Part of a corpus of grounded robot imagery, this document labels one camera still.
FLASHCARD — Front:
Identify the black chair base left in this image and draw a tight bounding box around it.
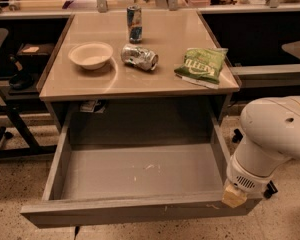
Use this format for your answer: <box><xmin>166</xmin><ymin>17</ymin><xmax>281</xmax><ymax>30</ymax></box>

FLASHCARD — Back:
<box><xmin>0</xmin><ymin>27</ymin><xmax>58</xmax><ymax>182</ymax></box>

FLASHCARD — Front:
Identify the crushed silver can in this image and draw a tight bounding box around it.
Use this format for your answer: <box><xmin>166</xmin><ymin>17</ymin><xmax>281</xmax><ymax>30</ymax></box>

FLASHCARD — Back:
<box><xmin>121</xmin><ymin>44</ymin><xmax>159</xmax><ymax>71</ymax></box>

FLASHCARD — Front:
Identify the upright blue soda can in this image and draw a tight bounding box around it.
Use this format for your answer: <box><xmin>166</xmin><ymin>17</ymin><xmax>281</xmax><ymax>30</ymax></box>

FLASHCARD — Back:
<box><xmin>127</xmin><ymin>5</ymin><xmax>142</xmax><ymax>44</ymax></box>

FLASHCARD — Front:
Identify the black round object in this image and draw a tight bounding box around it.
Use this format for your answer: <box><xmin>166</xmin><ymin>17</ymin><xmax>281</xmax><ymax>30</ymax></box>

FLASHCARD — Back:
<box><xmin>9</xmin><ymin>71</ymin><xmax>34</xmax><ymax>90</ymax></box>

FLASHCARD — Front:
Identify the paper item inside drawer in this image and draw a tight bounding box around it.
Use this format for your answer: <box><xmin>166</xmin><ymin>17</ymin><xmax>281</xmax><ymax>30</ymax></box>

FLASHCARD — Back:
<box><xmin>80</xmin><ymin>100</ymin><xmax>107</xmax><ymax>113</ymax></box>

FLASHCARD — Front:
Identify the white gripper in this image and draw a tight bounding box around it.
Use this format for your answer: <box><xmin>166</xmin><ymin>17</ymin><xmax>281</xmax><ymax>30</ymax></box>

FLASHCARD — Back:
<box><xmin>221</xmin><ymin>136</ymin><xmax>293</xmax><ymax>209</ymax></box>

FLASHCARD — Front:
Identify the dark box on shelf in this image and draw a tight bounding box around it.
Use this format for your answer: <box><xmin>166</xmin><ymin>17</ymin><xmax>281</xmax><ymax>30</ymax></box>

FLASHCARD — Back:
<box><xmin>17</xmin><ymin>43</ymin><xmax>54</xmax><ymax>64</ymax></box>

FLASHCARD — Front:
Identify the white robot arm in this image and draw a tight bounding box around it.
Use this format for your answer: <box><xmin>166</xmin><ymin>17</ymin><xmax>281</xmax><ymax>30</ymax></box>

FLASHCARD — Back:
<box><xmin>222</xmin><ymin>96</ymin><xmax>300</xmax><ymax>208</ymax></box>

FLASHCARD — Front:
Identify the grey drawer cabinet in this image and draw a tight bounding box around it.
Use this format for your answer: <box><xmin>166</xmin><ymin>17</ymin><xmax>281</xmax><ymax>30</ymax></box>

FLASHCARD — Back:
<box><xmin>40</xmin><ymin>9</ymin><xmax>239</xmax><ymax>125</ymax></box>

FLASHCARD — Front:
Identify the white paper bowl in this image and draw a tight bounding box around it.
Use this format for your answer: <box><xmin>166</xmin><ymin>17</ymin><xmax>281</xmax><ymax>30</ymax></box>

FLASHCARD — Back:
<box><xmin>68</xmin><ymin>42</ymin><xmax>113</xmax><ymax>70</ymax></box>

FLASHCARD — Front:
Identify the grey top drawer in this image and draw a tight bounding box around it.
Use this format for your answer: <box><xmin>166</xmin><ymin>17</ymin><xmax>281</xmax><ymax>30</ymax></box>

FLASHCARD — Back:
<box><xmin>21</xmin><ymin>97</ymin><xmax>261</xmax><ymax>228</ymax></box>

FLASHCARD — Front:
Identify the green chip bag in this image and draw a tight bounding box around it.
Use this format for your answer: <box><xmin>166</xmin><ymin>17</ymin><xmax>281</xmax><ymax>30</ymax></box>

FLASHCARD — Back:
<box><xmin>174</xmin><ymin>48</ymin><xmax>228</xmax><ymax>89</ymax></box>

